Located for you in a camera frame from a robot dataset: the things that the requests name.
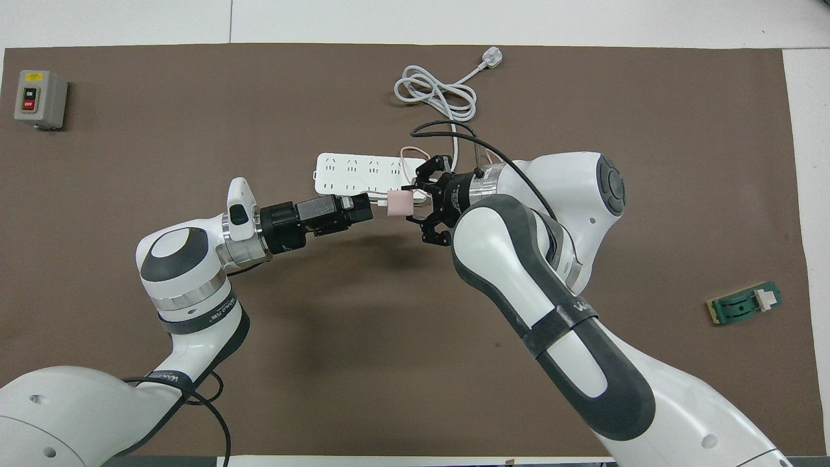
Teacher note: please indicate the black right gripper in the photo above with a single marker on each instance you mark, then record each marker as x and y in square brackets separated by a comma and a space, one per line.
[454, 194]

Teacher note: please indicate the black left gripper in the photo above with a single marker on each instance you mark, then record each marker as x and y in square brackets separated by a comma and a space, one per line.
[285, 227]

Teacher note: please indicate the pink charger block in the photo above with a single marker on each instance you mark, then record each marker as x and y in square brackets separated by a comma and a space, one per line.
[400, 203]

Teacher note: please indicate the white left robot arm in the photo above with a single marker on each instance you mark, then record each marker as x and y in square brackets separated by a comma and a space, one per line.
[71, 415]

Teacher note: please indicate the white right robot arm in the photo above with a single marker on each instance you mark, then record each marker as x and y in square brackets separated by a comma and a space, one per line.
[551, 285]

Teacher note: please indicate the white power strip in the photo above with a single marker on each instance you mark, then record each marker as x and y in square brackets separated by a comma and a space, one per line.
[350, 172]

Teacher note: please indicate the brown table mat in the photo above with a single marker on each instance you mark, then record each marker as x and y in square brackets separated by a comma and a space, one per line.
[324, 97]

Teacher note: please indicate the green knife switch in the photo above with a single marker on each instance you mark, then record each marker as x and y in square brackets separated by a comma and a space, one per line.
[742, 305]

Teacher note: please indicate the grey on-off switch box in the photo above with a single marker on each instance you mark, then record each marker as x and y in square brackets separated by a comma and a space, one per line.
[40, 98]

